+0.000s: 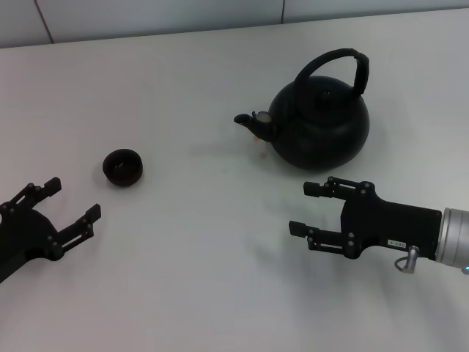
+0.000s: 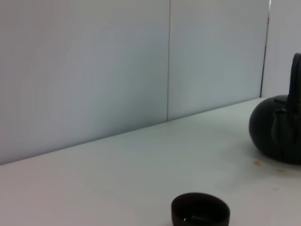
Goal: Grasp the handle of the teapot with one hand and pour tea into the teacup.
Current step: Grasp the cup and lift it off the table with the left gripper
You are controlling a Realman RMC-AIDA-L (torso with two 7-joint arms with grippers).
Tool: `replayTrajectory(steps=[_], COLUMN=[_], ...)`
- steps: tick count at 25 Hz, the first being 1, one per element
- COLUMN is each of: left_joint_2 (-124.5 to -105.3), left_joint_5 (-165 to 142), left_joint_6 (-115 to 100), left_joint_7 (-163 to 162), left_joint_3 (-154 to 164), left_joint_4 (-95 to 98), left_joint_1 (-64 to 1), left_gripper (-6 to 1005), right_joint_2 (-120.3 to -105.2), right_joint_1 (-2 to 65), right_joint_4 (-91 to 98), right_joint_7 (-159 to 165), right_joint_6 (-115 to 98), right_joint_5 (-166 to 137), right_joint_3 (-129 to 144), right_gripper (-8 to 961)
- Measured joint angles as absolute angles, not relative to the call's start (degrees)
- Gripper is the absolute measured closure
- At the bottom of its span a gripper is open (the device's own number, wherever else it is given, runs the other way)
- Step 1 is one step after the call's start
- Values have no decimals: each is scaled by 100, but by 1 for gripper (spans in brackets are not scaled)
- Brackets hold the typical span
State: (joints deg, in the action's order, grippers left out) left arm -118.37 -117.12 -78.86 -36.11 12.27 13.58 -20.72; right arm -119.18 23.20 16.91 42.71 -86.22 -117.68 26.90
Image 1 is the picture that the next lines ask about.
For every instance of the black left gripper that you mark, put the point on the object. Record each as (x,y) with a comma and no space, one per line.
(29,234)

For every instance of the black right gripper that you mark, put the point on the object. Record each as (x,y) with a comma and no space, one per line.
(388,225)

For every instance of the dark brown teacup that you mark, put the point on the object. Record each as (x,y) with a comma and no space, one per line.
(122,176)

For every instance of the black round teapot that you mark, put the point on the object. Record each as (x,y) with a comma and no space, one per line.
(322,128)

